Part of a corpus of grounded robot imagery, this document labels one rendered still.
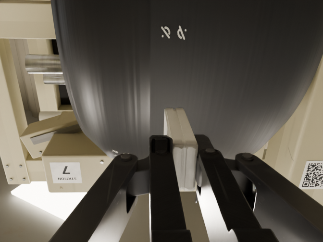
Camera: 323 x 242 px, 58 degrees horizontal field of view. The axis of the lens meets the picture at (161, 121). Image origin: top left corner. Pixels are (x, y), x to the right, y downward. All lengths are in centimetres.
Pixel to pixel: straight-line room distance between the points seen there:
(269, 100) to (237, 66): 6
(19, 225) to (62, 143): 277
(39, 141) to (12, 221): 275
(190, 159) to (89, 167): 79
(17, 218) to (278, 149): 337
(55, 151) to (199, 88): 71
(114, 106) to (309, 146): 44
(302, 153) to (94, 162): 58
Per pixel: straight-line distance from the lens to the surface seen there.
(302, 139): 64
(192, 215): 356
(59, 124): 104
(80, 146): 96
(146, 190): 15
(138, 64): 29
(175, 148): 16
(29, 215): 378
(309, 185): 72
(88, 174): 95
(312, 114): 61
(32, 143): 110
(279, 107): 35
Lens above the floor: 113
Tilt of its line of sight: 28 degrees up
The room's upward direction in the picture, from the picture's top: 179 degrees counter-clockwise
